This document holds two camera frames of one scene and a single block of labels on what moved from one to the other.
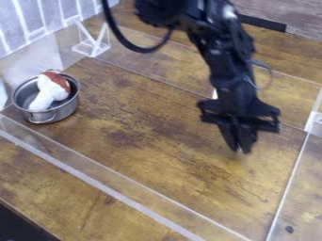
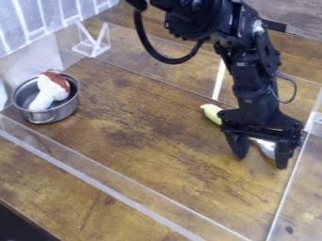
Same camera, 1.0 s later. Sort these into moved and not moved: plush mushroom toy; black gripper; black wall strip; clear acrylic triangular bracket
Moved: black gripper
Not moved: clear acrylic triangular bracket; black wall strip; plush mushroom toy
